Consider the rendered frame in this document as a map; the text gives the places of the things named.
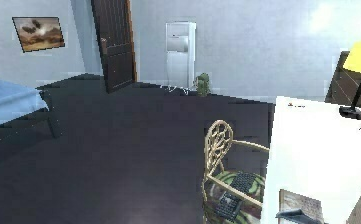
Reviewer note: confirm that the dark grey flat object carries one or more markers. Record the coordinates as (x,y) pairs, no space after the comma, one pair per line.
(296,216)

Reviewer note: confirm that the bed with blue cover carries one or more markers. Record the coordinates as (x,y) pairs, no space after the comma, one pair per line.
(11,100)

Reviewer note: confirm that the beige wicker chair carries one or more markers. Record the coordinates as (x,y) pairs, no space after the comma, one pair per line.
(218,150)

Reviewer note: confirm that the framed brown landscape picture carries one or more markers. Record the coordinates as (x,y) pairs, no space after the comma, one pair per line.
(38,34)

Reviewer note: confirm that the dark framed window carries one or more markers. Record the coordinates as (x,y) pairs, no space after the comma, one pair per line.
(343,85)

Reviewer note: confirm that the white desk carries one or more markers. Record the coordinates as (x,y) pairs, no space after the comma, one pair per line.
(314,156)

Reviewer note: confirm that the yellow shade black desk lamp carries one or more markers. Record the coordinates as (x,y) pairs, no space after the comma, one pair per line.
(358,66)

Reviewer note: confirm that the dark brown room door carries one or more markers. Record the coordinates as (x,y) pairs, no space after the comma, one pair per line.
(116,43)

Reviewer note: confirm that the green house plant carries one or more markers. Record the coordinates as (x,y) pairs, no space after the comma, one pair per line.
(202,85)

